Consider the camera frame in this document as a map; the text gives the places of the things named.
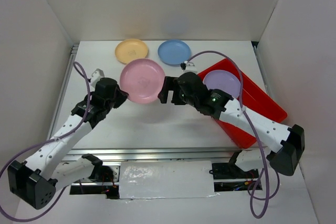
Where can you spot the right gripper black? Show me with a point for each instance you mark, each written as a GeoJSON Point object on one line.
{"type": "Point", "coordinates": [168, 84]}

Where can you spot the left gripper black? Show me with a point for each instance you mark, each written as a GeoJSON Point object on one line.
{"type": "Point", "coordinates": [123, 96]}

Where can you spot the pink plastic plate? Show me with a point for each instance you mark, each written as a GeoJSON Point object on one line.
{"type": "Point", "coordinates": [142, 80]}

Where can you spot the purple plastic plate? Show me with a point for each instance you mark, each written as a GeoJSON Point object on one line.
{"type": "Point", "coordinates": [223, 80]}

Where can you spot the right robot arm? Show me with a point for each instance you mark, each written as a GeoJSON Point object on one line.
{"type": "Point", "coordinates": [286, 144]}

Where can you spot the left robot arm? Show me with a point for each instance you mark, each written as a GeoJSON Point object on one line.
{"type": "Point", "coordinates": [37, 178]}

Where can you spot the red plastic bin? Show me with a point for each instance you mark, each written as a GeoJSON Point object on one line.
{"type": "Point", "coordinates": [254, 98]}

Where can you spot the blue plastic plate rear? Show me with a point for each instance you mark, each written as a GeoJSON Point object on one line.
{"type": "Point", "coordinates": [174, 52]}

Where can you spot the yellow plastic plate rear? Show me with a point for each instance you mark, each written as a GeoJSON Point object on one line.
{"type": "Point", "coordinates": [131, 49]}

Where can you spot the white foam board cover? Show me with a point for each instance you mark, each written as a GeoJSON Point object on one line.
{"type": "Point", "coordinates": [159, 180]}

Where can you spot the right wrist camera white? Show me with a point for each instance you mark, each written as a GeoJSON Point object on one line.
{"type": "Point", "coordinates": [187, 66]}

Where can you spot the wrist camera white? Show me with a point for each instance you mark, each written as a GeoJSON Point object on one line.
{"type": "Point", "coordinates": [187, 66]}
{"type": "Point", "coordinates": [97, 75]}

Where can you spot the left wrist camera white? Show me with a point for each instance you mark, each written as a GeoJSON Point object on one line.
{"type": "Point", "coordinates": [97, 75]}

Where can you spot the aluminium table frame rail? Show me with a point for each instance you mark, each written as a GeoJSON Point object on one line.
{"type": "Point", "coordinates": [153, 154]}

